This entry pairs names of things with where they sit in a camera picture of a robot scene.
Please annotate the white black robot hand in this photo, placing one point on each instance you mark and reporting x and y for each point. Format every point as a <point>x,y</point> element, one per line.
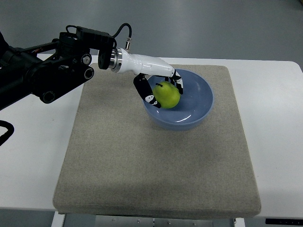
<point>141,65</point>

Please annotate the green pear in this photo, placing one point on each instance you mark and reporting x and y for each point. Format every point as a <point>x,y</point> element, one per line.
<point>166,94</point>

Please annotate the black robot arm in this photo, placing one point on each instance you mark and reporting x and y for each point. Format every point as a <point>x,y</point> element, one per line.
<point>51,70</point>

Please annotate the blue bowl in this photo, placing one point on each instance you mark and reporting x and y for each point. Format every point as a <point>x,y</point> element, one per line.
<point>195,104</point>

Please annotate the grey fabric mat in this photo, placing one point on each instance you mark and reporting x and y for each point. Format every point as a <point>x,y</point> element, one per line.
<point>119,162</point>

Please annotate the dark clothed person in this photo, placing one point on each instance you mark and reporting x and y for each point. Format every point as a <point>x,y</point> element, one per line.
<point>4,49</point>

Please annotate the black table control panel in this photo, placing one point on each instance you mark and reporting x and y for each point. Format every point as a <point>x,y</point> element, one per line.
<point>283,221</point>

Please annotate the metal table frame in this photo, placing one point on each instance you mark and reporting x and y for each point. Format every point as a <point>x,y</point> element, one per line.
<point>72,220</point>

